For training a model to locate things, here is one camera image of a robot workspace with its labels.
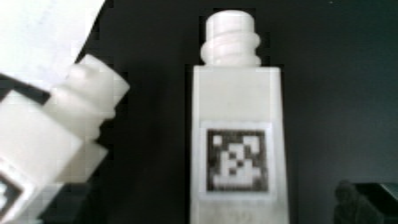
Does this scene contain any white table leg with tag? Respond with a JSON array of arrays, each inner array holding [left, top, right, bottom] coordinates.
[[189, 10, 289, 224]]

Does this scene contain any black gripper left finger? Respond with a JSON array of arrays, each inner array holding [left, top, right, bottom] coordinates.
[[38, 183, 94, 224]]

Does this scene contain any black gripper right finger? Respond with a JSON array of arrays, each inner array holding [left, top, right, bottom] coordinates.
[[333, 181, 398, 224]]

